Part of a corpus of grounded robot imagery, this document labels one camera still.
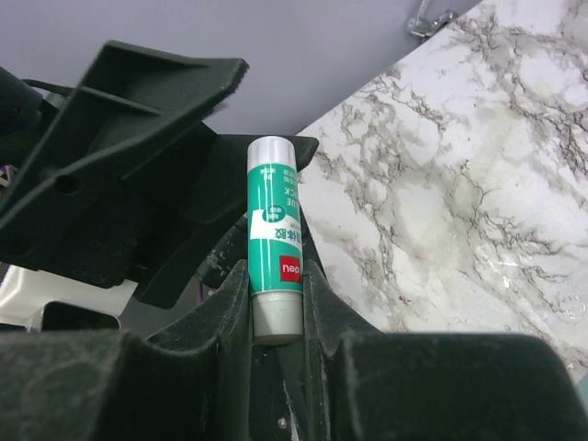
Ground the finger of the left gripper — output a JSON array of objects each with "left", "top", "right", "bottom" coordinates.
[
  {"left": 109, "top": 119, "right": 320, "bottom": 310},
  {"left": 1, "top": 41, "right": 248, "bottom": 266}
]

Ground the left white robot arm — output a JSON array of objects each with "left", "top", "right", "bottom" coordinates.
[{"left": 1, "top": 40, "right": 254, "bottom": 327}]

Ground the green white glue stick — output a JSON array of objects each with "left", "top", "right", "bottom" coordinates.
[{"left": 247, "top": 136, "right": 304, "bottom": 345}]

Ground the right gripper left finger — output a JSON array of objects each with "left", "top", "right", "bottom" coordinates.
[{"left": 1, "top": 261, "right": 251, "bottom": 440}]

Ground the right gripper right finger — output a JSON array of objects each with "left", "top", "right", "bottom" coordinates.
[{"left": 303, "top": 261, "right": 583, "bottom": 440}]

